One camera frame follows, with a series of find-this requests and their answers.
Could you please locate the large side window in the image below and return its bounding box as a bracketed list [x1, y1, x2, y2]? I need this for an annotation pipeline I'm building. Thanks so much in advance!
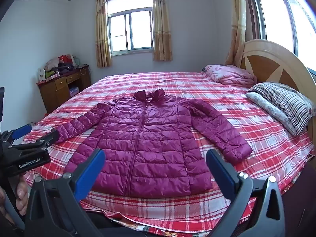
[247, 0, 316, 70]

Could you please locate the red gift bag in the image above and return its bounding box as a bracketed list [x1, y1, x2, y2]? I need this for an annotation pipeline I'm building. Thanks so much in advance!
[58, 54, 72, 65]

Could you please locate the grey patterned pillow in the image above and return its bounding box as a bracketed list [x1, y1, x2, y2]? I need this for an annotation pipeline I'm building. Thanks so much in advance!
[245, 92, 299, 136]

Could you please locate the magenta puffer jacket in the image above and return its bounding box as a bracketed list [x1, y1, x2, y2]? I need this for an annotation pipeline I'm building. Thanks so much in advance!
[56, 88, 253, 199]

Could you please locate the dark panel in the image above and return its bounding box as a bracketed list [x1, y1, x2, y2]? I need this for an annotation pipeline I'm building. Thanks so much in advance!
[0, 87, 5, 127]

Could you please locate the sliding window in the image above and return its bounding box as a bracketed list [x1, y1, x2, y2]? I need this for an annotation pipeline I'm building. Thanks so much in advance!
[106, 0, 155, 56]

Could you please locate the person's left hand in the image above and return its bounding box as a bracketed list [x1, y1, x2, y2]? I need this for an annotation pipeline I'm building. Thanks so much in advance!
[0, 174, 29, 221]

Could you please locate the brown wooden desk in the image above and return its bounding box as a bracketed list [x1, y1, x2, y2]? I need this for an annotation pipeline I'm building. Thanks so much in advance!
[37, 65, 92, 114]

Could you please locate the beige patterned curtain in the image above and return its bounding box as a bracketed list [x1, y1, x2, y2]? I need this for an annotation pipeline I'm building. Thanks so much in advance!
[225, 0, 247, 68]
[152, 0, 173, 62]
[95, 0, 112, 68]

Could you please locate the wooden bed headboard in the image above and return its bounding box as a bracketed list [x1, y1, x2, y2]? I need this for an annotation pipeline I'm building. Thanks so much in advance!
[241, 39, 316, 139]

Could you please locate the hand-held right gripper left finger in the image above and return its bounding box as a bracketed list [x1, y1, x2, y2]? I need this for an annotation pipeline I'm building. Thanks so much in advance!
[24, 149, 106, 237]

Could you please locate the pile of clothes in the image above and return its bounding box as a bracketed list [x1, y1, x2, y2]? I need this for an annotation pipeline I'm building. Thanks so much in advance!
[44, 54, 79, 76]

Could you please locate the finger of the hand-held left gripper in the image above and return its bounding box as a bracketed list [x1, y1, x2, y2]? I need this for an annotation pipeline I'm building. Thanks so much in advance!
[0, 125, 32, 150]
[10, 130, 60, 157]

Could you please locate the striped pillow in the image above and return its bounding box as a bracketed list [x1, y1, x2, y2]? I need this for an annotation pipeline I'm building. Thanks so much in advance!
[249, 82, 315, 136]

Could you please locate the pink folded quilt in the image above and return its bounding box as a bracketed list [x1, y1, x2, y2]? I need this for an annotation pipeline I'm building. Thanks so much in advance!
[204, 65, 257, 87]

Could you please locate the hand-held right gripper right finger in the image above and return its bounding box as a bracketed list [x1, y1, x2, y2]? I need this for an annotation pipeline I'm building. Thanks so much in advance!
[206, 149, 286, 237]

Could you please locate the red plaid bed sheet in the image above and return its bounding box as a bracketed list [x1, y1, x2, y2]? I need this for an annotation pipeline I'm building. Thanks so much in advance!
[21, 71, 315, 229]

